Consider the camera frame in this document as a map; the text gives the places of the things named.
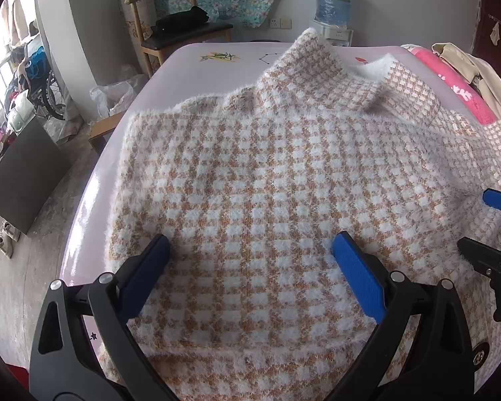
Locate beige white houndstooth fuzzy coat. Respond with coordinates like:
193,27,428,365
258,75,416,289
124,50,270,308
106,29,501,400

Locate black clothing on chair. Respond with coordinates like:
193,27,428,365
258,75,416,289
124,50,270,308
152,5,209,36

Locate cream beige jacket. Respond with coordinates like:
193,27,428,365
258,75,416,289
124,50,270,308
432,42,501,119

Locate pink floral blanket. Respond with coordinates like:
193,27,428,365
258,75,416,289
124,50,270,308
403,44,498,125

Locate dark grey board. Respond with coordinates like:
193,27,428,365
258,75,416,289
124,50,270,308
0,120,70,235

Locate white plastic bag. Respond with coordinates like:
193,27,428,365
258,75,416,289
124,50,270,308
89,64,148,120

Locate light pink printed bed sheet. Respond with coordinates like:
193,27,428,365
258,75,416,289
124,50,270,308
57,40,410,360

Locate wheelchair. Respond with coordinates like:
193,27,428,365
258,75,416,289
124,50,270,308
23,46,66,121

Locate wooden chair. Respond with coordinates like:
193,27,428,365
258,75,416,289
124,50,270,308
124,0,233,78

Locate white water dispenser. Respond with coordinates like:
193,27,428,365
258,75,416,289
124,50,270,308
309,20,354,47

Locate blue water bottle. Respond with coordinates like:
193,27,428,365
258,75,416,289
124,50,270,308
315,0,351,27

